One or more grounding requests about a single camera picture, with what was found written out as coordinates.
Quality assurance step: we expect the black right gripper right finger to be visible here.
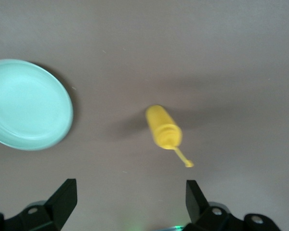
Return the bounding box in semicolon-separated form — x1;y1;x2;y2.
182;180;282;231

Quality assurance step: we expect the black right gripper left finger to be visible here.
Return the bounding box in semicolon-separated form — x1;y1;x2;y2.
0;178;78;231

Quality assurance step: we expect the yellow mustard squeeze bottle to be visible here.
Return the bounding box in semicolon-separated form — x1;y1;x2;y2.
145;104;195;168

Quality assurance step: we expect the mint green plate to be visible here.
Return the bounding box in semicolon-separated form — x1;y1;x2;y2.
0;59;74;152

